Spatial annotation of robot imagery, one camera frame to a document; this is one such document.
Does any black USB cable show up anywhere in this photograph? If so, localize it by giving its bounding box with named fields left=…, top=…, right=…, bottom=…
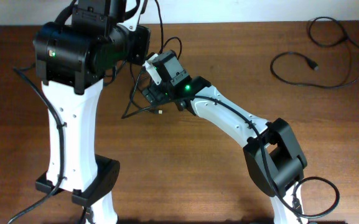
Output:
left=120, top=67, right=164, bottom=120
left=269, top=16, right=359, bottom=90
left=129, top=0, right=183, bottom=94

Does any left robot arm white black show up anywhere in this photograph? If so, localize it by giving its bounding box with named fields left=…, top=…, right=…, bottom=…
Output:
left=33, top=0, right=151, bottom=223

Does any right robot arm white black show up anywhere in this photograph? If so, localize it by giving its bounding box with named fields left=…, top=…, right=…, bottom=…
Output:
left=142, top=50, right=308, bottom=223

